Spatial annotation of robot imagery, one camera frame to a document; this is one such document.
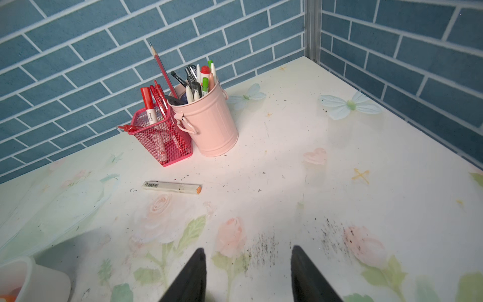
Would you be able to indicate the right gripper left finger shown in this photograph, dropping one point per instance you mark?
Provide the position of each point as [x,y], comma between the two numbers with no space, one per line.
[190,284]

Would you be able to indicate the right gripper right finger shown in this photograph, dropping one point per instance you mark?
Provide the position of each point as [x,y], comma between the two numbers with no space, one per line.
[308,284]

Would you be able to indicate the white plastic storage box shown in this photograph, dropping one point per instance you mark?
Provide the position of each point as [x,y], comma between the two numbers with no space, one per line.
[22,279]

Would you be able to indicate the white marker pen on table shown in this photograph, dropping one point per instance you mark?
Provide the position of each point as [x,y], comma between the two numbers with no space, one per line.
[192,189]

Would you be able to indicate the pink mesh pen holder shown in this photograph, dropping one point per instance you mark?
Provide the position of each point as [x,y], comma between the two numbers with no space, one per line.
[164,140]

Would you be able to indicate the pink bucket pen holder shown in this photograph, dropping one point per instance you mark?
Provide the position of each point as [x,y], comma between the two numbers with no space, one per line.
[209,122]

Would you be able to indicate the red marker in mesh holder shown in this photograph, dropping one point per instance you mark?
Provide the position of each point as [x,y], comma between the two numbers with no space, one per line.
[153,119]

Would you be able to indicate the red pencil in bucket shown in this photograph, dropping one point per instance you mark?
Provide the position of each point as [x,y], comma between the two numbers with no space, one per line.
[162,68]

